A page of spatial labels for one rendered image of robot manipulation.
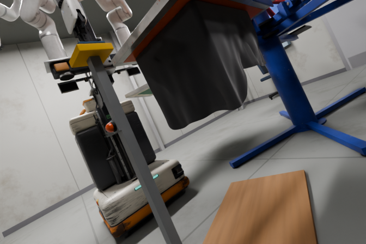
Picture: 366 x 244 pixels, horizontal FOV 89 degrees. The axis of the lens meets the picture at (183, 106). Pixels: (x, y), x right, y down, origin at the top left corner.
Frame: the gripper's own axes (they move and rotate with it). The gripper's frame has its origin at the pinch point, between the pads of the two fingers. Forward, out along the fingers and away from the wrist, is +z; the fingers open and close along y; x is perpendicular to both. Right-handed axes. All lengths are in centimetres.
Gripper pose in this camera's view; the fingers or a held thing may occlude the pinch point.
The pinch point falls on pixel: (84, 40)
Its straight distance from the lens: 86.2
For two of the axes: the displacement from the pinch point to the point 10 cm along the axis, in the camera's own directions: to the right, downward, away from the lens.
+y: 6.4, -3.1, -7.1
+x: 6.5, -2.7, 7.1
